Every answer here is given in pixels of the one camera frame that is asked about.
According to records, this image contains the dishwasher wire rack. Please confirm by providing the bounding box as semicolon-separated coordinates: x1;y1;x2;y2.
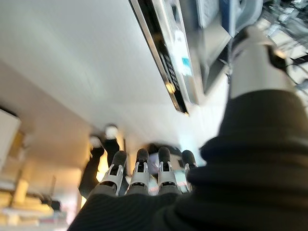
259;0;308;85

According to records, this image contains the person in black clothes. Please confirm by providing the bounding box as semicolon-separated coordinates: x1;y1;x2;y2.
78;123;126;201

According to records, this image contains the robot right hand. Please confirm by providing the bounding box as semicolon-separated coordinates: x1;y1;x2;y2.
66;25;308;231

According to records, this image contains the white cupboard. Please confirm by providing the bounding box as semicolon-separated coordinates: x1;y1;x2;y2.
0;109;22;169

